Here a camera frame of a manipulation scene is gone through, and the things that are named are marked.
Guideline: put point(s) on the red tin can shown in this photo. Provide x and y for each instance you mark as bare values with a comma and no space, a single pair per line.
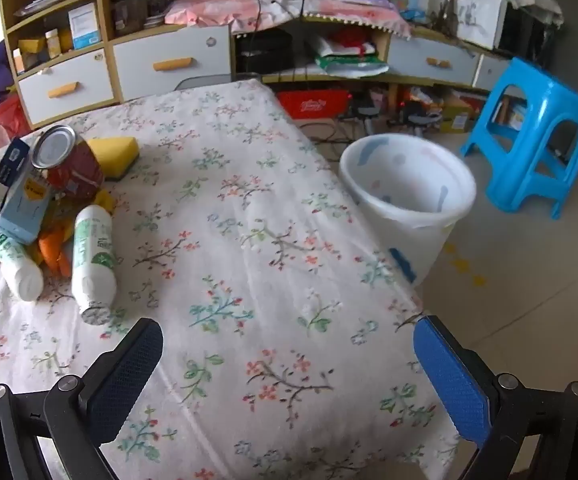
74,170

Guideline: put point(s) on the red box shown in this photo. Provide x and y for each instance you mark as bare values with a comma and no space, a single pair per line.
311,104

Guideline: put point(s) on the small grey drawer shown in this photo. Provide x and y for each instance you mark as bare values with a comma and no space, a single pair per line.
489,72

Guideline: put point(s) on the yellow jar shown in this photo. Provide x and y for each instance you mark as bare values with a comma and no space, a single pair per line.
52,44

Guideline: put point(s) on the red plastic bag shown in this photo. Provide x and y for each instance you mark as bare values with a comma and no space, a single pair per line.
9,115

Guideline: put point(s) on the yellow snack packet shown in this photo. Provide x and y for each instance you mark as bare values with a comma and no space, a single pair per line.
105,201

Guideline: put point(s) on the dark blue box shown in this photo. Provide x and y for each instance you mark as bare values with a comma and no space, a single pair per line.
4,175

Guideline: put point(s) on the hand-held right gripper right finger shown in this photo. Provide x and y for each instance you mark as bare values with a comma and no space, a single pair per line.
449,380

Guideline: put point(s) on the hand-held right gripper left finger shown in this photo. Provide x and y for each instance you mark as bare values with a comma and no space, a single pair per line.
124,375

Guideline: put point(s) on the yellow cardboard box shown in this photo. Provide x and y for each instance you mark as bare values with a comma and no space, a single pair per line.
456,112

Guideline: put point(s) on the white microwave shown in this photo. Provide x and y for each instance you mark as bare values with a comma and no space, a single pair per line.
484,17

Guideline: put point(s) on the yellow sponge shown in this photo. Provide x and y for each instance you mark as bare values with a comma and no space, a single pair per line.
114,152

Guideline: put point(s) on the white plastic bin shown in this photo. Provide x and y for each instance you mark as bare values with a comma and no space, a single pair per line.
409,240

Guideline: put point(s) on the white and blue box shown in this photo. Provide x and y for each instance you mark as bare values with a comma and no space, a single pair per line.
84,25

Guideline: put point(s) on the white bottle green label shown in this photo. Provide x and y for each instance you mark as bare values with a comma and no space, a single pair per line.
19,270
94,260

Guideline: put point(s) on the wooden shelf cabinet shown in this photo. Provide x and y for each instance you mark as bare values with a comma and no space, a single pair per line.
106,15

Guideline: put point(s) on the floral tablecloth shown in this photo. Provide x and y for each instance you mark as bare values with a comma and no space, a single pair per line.
249,260

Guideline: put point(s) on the orange carrot pieces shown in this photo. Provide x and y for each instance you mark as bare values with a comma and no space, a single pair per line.
51,252

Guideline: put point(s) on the pink cloth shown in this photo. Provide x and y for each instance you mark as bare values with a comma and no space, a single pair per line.
209,7

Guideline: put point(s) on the wooden corner desk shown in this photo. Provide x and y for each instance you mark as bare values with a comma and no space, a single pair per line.
399,30

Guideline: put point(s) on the green and red bag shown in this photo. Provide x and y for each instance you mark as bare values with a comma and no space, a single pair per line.
349,62

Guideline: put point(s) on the blue plastic stool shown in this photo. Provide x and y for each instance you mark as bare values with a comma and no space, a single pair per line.
539,90

